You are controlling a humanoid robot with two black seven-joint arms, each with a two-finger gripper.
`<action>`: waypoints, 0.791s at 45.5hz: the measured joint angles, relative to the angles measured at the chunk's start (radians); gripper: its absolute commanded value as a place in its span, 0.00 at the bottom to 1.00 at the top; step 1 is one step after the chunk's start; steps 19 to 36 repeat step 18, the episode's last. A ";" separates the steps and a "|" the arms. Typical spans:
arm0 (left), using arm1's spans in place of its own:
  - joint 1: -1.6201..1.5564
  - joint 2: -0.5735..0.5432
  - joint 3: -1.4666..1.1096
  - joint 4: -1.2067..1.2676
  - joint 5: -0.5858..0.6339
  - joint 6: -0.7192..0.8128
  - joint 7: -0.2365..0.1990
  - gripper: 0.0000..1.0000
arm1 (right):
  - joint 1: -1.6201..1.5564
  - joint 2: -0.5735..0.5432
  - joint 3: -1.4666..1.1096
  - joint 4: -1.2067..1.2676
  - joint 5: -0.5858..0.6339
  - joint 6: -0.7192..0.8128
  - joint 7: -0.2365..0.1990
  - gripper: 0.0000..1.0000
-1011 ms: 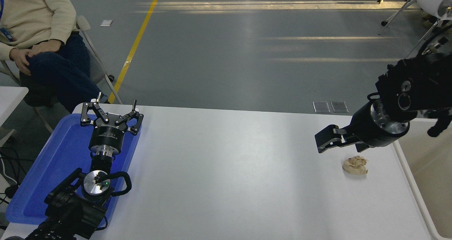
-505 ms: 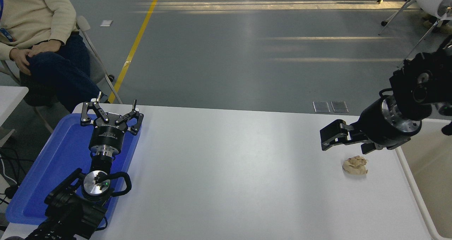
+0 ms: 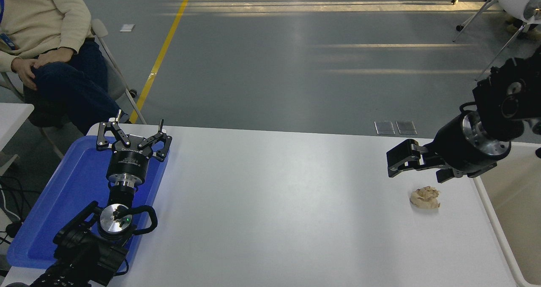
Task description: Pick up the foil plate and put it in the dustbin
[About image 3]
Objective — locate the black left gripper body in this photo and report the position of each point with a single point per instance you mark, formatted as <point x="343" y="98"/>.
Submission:
<point x="127" y="162"/>

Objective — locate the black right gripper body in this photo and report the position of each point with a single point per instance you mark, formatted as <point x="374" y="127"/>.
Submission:
<point x="458" y="151"/>

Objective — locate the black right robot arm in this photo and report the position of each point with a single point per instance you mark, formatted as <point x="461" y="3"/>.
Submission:
<point x="503" y="97"/>

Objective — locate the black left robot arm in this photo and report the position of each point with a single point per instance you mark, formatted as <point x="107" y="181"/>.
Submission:
<point x="84" y="257"/>

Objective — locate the metal floor plate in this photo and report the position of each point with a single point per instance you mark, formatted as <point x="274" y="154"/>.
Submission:
<point x="406" y="127"/>
<point x="385" y="128"/>

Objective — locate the person's left hand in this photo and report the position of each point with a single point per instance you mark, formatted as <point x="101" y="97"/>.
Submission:
<point x="55" y="56"/>

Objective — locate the person's right hand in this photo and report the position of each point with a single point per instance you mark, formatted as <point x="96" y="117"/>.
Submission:
<point x="23" y="69"/>

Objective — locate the crumpled tan paper ball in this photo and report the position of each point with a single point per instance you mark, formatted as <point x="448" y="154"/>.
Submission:
<point x="426" y="198"/>

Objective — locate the grey folding chair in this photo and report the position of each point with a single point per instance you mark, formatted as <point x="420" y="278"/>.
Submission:
<point x="116" y="82"/>

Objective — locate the blue plastic tray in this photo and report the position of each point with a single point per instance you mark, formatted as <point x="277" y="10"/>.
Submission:
<point x="63" y="194"/>

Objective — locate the large pale bin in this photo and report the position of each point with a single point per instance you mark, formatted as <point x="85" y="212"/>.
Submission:
<point x="515" y="219"/>

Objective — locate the small white side table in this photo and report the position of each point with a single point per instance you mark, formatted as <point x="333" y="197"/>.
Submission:
<point x="12" y="118"/>

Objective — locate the person's tan shoe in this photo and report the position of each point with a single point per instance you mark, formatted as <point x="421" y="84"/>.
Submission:
<point x="515" y="29"/>
<point x="533" y="33"/>

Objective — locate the person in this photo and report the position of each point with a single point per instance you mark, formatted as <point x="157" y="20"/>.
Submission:
<point x="50" y="8"/>

